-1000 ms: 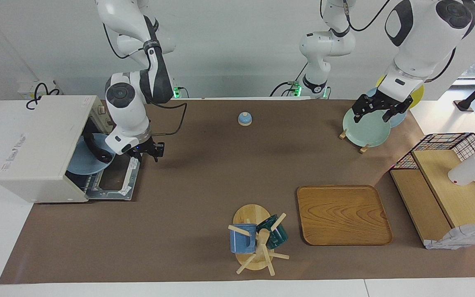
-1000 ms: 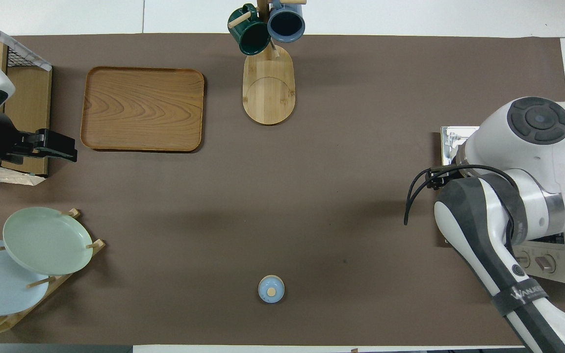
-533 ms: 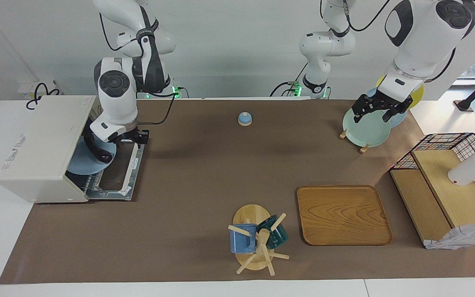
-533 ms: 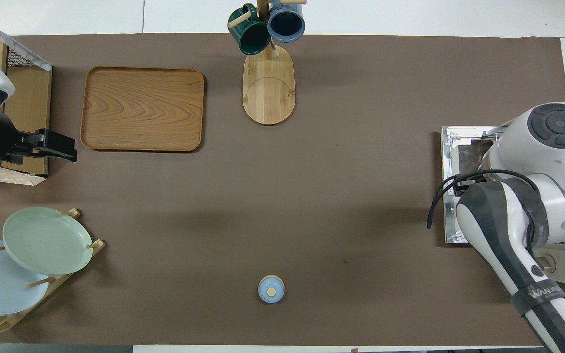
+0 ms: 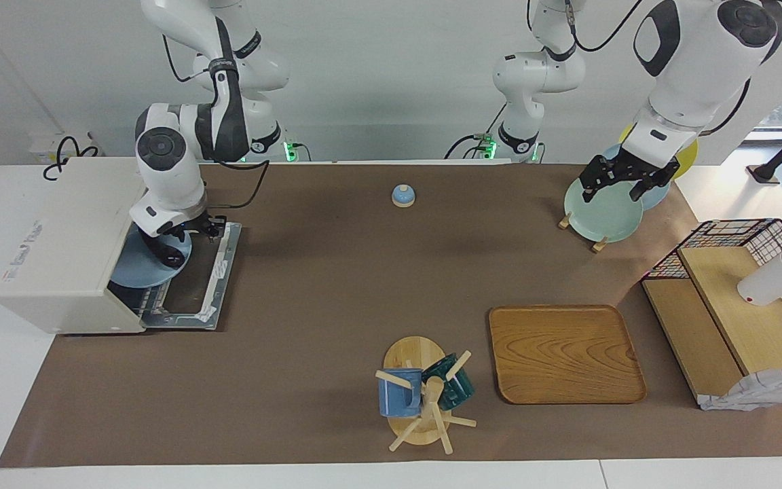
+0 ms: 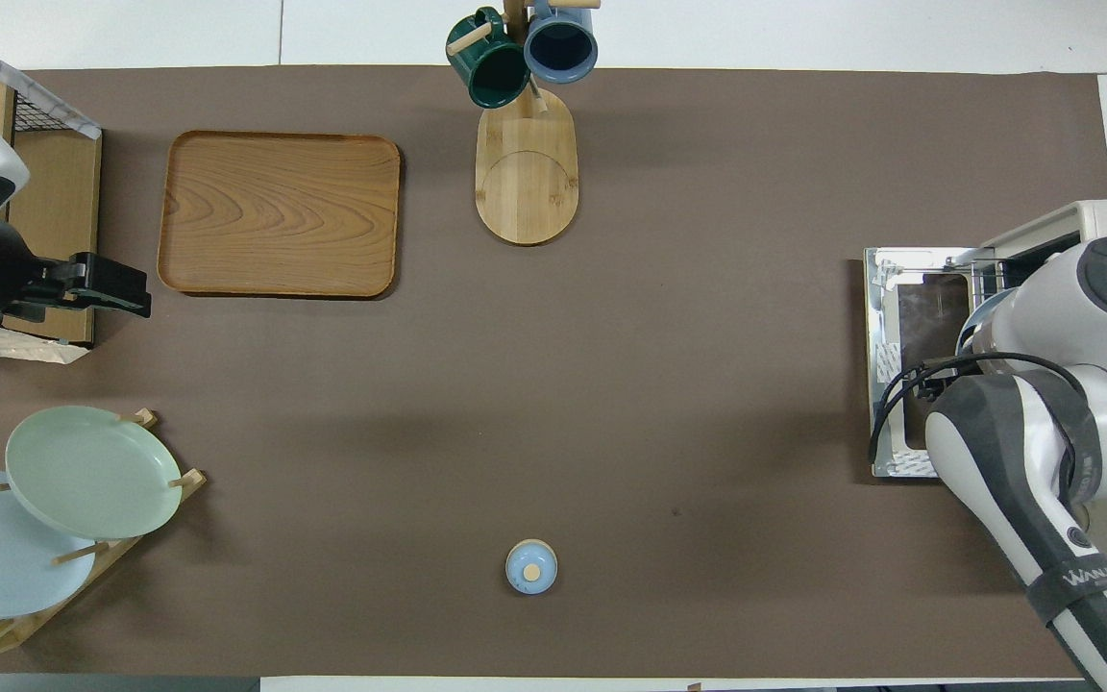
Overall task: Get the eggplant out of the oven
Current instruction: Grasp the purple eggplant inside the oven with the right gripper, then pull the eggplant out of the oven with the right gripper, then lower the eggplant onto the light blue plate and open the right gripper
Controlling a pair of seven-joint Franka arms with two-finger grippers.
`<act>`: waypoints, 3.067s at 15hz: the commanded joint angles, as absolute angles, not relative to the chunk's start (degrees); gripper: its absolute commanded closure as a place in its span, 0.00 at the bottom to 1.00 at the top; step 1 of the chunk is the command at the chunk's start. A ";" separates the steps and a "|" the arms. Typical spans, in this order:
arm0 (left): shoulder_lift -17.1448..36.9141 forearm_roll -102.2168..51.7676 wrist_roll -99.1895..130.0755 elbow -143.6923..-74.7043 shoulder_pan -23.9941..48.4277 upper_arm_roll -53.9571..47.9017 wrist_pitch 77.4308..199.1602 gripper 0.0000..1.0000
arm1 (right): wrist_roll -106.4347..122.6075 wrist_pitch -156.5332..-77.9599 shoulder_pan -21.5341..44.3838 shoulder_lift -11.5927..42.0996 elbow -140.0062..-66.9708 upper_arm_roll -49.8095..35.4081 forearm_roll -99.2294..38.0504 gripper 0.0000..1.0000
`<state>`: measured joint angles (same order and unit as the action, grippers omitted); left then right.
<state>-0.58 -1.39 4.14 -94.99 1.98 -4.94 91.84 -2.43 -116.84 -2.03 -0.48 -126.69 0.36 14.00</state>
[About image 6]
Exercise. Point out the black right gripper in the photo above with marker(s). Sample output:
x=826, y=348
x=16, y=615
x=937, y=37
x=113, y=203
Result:
x=940, y=386

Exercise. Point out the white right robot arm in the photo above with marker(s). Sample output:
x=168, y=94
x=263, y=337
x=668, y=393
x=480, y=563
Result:
x=1024, y=461

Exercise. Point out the beige toaster oven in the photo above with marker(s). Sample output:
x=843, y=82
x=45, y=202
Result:
x=1044, y=229

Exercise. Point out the rectangular wooden tray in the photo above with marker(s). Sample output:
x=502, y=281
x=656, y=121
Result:
x=280, y=213

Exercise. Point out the grey folded cloth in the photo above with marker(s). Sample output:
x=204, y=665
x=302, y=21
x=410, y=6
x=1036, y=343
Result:
x=73, y=117

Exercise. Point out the pale green plate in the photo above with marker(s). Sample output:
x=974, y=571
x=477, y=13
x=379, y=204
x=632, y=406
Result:
x=92, y=471

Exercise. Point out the wooden plate rack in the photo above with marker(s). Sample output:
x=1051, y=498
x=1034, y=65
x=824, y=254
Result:
x=145, y=524

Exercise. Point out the brown table mat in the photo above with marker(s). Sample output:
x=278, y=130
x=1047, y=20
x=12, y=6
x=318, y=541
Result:
x=611, y=384

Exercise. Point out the wooden mug tree stand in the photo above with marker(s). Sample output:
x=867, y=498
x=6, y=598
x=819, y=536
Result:
x=527, y=173

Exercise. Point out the dark green mug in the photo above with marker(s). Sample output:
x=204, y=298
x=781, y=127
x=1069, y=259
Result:
x=491, y=67

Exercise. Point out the blue mug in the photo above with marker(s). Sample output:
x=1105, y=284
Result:
x=561, y=46

